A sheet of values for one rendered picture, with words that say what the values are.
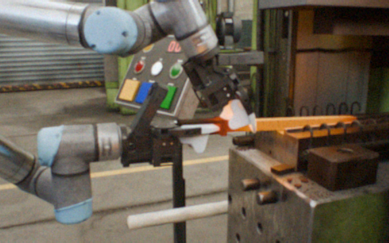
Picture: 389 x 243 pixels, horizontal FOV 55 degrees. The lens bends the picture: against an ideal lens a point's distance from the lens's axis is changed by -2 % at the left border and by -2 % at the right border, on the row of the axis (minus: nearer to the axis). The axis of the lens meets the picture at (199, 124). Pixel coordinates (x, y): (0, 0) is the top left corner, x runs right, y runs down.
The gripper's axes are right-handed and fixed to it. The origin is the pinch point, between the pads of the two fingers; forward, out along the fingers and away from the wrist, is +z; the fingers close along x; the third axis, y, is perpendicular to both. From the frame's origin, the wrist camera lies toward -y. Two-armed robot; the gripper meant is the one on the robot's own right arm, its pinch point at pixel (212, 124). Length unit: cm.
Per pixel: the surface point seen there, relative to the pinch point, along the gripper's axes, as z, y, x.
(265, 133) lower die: 17.1, 5.1, -6.9
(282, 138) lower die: 17.1, 4.2, 1.3
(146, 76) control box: -2, -5, -58
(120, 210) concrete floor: 3, 100, -174
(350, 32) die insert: 31.6, -20.3, 4.1
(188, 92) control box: 7.4, -1.4, -39.1
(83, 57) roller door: 17, 26, -790
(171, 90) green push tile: 2.9, -1.8, -42.1
